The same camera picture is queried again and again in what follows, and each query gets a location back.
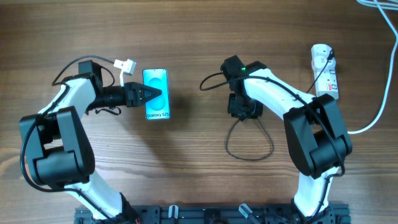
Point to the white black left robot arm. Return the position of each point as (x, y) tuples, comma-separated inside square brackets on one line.
[(56, 155)]

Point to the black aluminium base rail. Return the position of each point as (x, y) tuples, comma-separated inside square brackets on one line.
[(271, 213)]

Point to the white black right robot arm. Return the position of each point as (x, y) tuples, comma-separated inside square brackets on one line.
[(316, 135)]

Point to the white power strip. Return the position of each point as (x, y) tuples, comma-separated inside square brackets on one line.
[(326, 83)]

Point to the blue screen smartphone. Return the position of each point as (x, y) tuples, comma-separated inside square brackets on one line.
[(159, 107)]

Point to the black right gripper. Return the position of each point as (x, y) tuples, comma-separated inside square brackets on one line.
[(232, 108)]

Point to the white charger adapter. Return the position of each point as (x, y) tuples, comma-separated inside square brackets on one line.
[(322, 54)]

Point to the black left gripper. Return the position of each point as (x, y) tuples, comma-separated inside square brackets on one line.
[(132, 94)]

